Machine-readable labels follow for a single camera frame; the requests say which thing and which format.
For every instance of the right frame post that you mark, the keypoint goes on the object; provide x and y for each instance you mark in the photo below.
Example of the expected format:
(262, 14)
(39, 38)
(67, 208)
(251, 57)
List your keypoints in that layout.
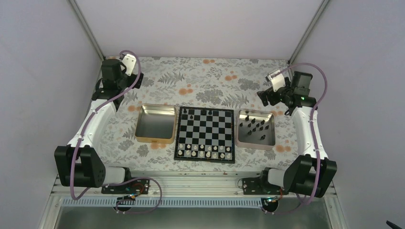
(319, 12)

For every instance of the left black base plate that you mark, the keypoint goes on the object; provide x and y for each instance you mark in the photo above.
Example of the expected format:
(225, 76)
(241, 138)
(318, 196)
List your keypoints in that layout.
(136, 187)

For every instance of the black white chessboard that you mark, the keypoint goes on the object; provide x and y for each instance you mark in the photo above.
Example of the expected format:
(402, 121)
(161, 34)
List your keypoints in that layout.
(205, 137)

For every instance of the frame post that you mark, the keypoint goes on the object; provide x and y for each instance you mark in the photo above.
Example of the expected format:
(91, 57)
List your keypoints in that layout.
(319, 12)
(75, 6)

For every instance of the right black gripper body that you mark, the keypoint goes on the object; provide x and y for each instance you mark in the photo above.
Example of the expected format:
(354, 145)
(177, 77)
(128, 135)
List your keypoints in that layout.
(273, 100)

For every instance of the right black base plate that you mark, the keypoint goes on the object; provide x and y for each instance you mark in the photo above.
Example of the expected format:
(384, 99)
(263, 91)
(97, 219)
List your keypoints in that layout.
(253, 186)

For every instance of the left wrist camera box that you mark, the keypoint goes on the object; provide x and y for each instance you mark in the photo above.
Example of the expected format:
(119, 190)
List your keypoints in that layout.
(129, 62)

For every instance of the floral table mat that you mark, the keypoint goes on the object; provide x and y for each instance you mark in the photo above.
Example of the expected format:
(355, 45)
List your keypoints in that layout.
(199, 82)

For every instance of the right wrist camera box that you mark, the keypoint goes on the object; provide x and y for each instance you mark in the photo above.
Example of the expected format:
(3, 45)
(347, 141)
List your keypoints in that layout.
(276, 79)

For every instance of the white slotted cable duct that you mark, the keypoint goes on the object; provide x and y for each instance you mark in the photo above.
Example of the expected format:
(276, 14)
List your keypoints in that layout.
(165, 202)

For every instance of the left frame post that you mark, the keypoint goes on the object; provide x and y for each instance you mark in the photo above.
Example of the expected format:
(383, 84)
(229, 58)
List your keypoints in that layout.
(75, 6)

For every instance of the pink metal tin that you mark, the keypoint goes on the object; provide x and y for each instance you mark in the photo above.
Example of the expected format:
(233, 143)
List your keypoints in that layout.
(251, 125)

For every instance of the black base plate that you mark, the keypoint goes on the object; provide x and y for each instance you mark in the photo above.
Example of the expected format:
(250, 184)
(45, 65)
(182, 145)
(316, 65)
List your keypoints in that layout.
(136, 187)
(253, 186)

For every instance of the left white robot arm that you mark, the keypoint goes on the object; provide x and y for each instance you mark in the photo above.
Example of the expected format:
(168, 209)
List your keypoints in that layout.
(78, 162)

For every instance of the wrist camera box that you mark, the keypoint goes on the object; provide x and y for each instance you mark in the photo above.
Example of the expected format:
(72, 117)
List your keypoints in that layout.
(276, 79)
(129, 62)

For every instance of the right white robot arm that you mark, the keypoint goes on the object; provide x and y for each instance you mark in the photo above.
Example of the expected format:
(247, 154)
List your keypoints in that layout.
(311, 172)

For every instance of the gold metal tin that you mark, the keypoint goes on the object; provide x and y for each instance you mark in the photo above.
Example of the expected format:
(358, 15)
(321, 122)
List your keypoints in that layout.
(156, 124)

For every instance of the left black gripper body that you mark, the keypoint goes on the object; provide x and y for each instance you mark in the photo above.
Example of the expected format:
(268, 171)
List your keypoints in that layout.
(122, 84)

